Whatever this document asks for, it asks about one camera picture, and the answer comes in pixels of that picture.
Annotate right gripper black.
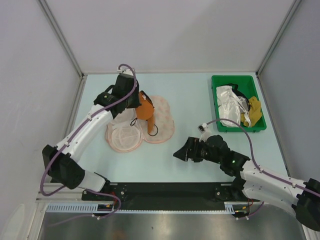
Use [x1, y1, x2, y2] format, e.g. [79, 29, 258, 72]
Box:
[173, 136, 222, 164]

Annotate white satin bra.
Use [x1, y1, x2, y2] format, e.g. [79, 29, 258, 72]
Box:
[216, 85, 248, 127]

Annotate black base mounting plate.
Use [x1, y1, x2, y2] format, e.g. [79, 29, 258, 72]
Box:
[82, 181, 260, 211]

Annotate aluminium front frame rail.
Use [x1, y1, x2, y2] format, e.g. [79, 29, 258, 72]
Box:
[35, 183, 84, 203]

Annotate green plastic bin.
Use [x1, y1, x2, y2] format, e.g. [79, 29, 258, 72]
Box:
[211, 75, 267, 133]

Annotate aluminium frame post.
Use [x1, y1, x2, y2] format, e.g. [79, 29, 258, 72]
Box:
[36, 0, 84, 78]
[255, 0, 304, 77]

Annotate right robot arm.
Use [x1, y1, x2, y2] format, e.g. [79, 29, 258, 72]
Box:
[173, 135, 320, 231]

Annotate mustard yellow garment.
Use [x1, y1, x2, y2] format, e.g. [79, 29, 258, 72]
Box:
[240, 96, 263, 128]

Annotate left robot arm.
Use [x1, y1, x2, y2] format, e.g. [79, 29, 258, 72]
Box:
[42, 73, 140, 200]

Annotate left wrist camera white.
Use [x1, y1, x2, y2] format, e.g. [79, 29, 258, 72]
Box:
[117, 67, 136, 78]

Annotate orange bra black straps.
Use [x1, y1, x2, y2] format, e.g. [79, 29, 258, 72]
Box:
[130, 90, 160, 137]

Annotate left aluminium frame post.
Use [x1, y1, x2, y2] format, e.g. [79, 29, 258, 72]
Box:
[36, 0, 84, 78]

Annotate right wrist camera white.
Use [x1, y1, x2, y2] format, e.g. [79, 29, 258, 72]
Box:
[198, 123, 212, 142]

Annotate right aluminium frame post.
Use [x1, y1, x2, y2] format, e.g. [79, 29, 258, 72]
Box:
[255, 0, 304, 77]

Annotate grey black bra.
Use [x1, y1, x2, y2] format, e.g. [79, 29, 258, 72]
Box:
[227, 83, 251, 111]

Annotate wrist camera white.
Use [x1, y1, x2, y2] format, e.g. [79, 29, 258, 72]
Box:
[198, 123, 212, 142]
[117, 67, 136, 78]

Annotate pink floral mesh laundry bag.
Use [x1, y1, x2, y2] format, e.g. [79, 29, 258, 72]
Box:
[105, 91, 175, 153]

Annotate white slotted cable duct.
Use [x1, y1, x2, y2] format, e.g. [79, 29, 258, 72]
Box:
[46, 203, 249, 216]

